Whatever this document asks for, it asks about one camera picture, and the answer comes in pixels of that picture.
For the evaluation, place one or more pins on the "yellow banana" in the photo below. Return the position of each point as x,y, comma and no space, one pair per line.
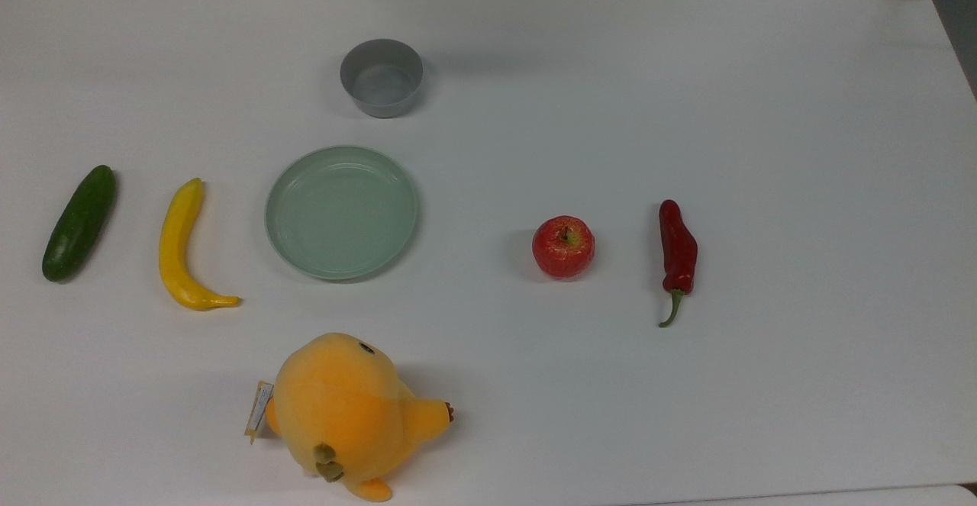
177,246

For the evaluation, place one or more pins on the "orange plush toy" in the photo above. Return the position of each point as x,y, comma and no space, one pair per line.
343,410

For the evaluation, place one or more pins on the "small grey bowl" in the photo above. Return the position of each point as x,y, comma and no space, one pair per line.
382,78

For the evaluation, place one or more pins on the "pale green plate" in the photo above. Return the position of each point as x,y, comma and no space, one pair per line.
342,212

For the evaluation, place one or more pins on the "green cucumber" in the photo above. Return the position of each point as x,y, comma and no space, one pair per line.
78,224

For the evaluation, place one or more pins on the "red chili pepper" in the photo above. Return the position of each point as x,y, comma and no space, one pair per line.
678,250

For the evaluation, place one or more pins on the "red apple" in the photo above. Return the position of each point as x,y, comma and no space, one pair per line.
563,247

